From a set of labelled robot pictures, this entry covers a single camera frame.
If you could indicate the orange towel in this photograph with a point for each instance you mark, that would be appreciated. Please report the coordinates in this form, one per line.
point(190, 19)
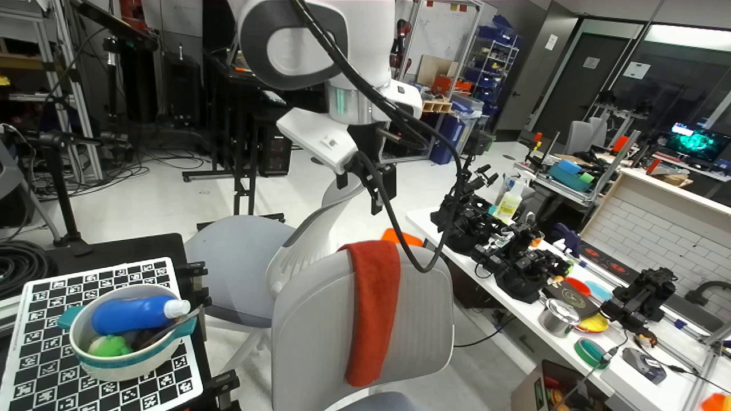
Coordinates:
point(371, 308)

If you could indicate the grey spoon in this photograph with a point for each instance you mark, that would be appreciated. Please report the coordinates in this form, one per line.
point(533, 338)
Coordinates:
point(171, 328)

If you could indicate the black equipment rack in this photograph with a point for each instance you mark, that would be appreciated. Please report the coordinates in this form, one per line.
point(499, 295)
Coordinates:
point(245, 131)

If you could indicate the teal and blue box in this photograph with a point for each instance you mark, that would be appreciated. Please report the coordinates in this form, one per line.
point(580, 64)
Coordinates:
point(568, 176)

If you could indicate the blue clamp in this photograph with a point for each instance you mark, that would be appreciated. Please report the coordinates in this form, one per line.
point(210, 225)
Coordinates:
point(565, 237)

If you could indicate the long white table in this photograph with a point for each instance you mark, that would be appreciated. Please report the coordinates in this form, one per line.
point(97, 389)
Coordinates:
point(514, 319)

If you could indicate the whiteboard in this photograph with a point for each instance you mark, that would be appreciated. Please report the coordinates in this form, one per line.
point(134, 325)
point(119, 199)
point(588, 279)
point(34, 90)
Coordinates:
point(440, 28)

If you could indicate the shelf with blue bins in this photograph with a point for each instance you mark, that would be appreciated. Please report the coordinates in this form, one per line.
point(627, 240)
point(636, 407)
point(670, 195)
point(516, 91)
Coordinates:
point(492, 63)

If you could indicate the green round lid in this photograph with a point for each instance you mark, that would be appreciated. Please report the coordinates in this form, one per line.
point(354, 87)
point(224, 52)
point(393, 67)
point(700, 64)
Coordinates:
point(588, 353)

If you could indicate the row of grey office chairs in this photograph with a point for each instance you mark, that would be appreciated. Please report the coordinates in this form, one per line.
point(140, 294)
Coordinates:
point(579, 137)

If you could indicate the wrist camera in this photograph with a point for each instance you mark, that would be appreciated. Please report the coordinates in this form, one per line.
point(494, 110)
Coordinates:
point(320, 140)

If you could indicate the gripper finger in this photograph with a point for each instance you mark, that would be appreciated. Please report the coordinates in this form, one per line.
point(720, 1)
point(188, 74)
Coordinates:
point(384, 191)
point(342, 180)

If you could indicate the dark door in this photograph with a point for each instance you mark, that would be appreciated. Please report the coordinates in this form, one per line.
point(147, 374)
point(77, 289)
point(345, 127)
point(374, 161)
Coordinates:
point(577, 97)

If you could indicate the grey mesh office chair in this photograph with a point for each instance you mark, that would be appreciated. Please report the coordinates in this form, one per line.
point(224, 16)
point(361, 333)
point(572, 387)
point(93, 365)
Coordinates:
point(320, 342)
point(240, 268)

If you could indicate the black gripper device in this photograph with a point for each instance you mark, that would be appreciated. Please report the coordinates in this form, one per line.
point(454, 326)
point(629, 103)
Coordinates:
point(462, 220)
point(642, 297)
point(522, 265)

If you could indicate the white paper sign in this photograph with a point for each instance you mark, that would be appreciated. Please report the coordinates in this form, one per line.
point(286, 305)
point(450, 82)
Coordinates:
point(551, 42)
point(636, 70)
point(591, 63)

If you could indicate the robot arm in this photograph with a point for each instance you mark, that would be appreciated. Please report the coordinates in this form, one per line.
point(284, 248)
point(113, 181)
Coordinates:
point(365, 34)

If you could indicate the light blue plate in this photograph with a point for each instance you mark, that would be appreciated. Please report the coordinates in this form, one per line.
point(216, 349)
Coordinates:
point(599, 290)

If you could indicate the yellow plate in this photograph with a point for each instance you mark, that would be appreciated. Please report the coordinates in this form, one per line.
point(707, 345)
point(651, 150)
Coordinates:
point(595, 325)

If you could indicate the red plate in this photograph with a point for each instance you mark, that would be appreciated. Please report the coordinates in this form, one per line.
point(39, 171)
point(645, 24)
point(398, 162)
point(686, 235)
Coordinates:
point(578, 284)

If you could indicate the white bowl with teal rim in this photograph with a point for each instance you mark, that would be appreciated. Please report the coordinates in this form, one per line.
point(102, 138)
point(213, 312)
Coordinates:
point(123, 365)

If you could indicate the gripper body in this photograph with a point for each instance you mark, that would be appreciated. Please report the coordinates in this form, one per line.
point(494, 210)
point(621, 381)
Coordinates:
point(365, 140)

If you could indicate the blue bottle with white cap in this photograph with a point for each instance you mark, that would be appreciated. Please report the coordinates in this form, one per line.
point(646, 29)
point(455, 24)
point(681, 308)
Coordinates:
point(131, 314)

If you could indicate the green toy ball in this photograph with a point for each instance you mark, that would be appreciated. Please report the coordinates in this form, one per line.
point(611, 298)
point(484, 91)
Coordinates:
point(108, 346)

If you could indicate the monitor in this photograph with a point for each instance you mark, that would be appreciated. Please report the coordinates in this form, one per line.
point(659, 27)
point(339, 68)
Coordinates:
point(698, 141)

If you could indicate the white brick toy kitchen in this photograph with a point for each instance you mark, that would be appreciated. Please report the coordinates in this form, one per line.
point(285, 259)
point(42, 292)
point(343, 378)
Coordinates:
point(645, 228)

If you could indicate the steel pot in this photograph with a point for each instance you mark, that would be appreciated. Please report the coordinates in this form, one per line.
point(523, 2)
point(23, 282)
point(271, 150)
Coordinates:
point(557, 321)

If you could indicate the metal frame rack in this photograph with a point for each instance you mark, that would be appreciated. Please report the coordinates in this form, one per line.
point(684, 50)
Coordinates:
point(63, 85)

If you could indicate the blue bin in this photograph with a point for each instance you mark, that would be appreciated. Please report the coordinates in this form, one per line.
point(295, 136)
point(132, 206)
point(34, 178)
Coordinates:
point(446, 140)

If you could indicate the orange plastic object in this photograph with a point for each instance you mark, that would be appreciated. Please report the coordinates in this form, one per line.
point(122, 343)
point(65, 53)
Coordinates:
point(402, 237)

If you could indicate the spray bottle with yellow liquid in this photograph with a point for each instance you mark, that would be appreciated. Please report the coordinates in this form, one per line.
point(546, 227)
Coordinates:
point(510, 205)

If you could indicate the black and white marker board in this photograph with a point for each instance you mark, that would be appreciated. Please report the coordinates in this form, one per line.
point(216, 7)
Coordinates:
point(34, 377)

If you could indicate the grey handheld device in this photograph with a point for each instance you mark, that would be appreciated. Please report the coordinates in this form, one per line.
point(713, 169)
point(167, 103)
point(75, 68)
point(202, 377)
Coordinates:
point(644, 365)

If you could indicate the black tap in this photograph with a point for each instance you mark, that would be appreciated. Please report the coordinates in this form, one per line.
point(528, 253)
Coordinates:
point(705, 291)

